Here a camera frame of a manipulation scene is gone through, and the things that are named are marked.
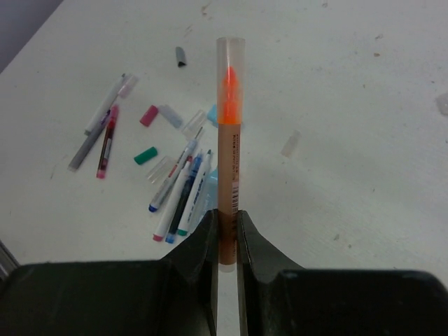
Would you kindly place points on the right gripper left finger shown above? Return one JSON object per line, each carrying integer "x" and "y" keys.
{"x": 175, "y": 295}

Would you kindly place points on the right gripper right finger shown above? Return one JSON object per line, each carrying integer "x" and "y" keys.
{"x": 277, "y": 296}

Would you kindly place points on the blue pen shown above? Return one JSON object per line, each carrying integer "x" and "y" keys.
{"x": 187, "y": 186}

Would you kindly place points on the green capped marker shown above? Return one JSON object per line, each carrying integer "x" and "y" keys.
{"x": 184, "y": 224}

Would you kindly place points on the pink capped marker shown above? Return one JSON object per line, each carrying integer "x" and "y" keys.
{"x": 172, "y": 202}

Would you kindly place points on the light blue highlighter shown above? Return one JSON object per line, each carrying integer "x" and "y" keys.
{"x": 209, "y": 199}

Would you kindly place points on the white blue-tipped marker pen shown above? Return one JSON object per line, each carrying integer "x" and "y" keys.
{"x": 168, "y": 183}

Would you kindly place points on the red pen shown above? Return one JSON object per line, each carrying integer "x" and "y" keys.
{"x": 107, "y": 143}

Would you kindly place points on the green marker cap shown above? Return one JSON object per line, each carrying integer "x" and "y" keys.
{"x": 145, "y": 156}

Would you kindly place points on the clear orange pen cap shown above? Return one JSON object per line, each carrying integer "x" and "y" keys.
{"x": 291, "y": 144}

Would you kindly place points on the purple highlighter pen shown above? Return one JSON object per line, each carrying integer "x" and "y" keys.
{"x": 88, "y": 143}

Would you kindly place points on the light blue highlighter cap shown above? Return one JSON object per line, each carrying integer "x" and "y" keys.
{"x": 212, "y": 115}

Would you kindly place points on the grey marker pen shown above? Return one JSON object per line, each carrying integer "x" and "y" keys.
{"x": 105, "y": 104}

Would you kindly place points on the purple highlighter cap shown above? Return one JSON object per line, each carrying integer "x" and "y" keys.
{"x": 128, "y": 85}

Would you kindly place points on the grey marker cap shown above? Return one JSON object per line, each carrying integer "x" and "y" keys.
{"x": 180, "y": 57}

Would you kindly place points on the clear orange highlighter cap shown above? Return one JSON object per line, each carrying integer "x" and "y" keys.
{"x": 230, "y": 52}

